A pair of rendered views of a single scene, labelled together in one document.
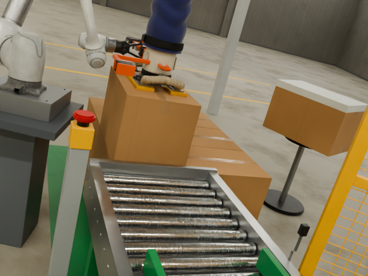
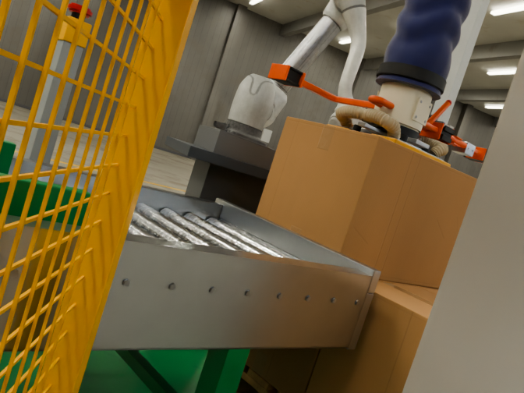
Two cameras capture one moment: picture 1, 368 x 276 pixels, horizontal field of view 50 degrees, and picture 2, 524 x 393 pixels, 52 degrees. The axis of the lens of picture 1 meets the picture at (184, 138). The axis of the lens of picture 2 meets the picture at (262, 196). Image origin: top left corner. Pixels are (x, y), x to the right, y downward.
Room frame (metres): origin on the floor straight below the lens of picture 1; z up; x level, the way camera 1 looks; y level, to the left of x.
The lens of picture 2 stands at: (1.32, -1.36, 0.79)
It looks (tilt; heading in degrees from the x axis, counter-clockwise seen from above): 4 degrees down; 72
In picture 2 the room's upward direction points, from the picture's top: 18 degrees clockwise
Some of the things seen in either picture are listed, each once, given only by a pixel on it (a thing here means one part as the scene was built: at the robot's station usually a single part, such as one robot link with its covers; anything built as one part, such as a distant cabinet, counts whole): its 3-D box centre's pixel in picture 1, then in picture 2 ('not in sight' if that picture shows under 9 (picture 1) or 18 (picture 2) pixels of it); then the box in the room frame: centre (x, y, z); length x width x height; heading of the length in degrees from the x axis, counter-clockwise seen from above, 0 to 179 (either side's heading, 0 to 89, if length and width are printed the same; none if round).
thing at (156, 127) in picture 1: (145, 116); (368, 205); (2.21, 0.25, 0.74); 0.60 x 0.40 x 0.40; 23
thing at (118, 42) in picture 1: (121, 47); not in sight; (2.40, 0.50, 1.07); 0.09 x 0.07 x 0.08; 114
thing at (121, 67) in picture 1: (124, 67); (286, 75); (1.82, 0.35, 1.07); 0.09 x 0.08 x 0.05; 115
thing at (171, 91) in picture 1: (170, 82); (413, 147); (2.24, 0.16, 0.97); 0.34 x 0.10 x 0.05; 25
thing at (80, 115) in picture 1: (84, 119); (79, 13); (1.16, 0.32, 1.02); 0.07 x 0.07 x 0.04
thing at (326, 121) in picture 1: (313, 115); not in sight; (3.13, -0.96, 0.82); 0.60 x 0.40 x 0.40; 50
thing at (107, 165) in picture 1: (155, 169); (282, 238); (1.89, 0.10, 0.58); 0.70 x 0.03 x 0.06; 114
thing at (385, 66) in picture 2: (162, 41); (410, 79); (2.20, 0.25, 1.19); 0.23 x 0.23 x 0.04
